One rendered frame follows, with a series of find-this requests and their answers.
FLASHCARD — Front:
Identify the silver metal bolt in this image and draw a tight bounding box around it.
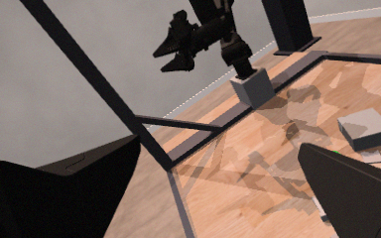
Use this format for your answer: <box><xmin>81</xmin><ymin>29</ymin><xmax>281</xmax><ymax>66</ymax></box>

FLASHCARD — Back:
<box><xmin>312</xmin><ymin>196</ymin><xmax>328</xmax><ymax>222</ymax></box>

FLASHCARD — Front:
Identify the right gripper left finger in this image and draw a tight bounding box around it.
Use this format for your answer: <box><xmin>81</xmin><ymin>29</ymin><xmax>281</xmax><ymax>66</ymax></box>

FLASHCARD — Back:
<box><xmin>0</xmin><ymin>134</ymin><xmax>141</xmax><ymax>238</ymax></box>

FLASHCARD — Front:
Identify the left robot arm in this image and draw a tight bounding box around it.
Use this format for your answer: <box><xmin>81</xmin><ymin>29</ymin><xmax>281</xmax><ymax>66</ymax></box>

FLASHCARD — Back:
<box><xmin>173</xmin><ymin>0</ymin><xmax>258</xmax><ymax>80</ymax></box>

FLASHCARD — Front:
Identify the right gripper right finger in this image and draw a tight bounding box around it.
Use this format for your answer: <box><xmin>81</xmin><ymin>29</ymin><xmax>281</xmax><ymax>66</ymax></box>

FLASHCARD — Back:
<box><xmin>298</xmin><ymin>143</ymin><xmax>381</xmax><ymax>238</ymax></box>

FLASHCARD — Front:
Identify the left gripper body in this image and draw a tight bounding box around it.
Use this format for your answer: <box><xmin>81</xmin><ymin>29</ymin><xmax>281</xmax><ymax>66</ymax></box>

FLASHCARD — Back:
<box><xmin>170</xmin><ymin>18</ymin><xmax>211</xmax><ymax>71</ymax></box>

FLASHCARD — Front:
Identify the black metal support frame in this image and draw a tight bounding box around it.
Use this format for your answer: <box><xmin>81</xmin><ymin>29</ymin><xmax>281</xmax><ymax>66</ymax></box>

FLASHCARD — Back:
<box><xmin>20</xmin><ymin>0</ymin><xmax>221</xmax><ymax>172</ymax></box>

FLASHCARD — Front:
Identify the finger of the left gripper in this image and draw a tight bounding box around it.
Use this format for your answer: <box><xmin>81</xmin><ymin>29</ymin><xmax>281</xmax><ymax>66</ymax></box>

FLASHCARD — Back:
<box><xmin>153</xmin><ymin>26</ymin><xmax>183</xmax><ymax>58</ymax></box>
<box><xmin>161</xmin><ymin>53</ymin><xmax>187</xmax><ymax>72</ymax></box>

